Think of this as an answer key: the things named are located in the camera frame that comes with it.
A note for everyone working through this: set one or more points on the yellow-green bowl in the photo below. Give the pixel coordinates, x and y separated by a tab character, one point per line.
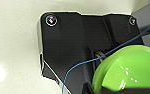
131	68

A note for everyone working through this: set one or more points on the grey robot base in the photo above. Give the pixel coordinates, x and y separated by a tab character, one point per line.
64	46

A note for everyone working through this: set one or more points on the round base bolt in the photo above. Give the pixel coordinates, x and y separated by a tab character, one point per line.
132	20
51	20

